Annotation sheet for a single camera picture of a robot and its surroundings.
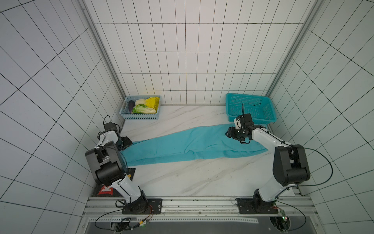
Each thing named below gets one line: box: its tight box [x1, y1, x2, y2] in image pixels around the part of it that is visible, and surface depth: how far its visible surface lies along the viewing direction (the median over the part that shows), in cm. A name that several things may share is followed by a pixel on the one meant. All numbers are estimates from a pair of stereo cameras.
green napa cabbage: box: [132, 103, 157, 114], surface depth 109 cm
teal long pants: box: [120, 123, 269, 167], surface depth 94 cm
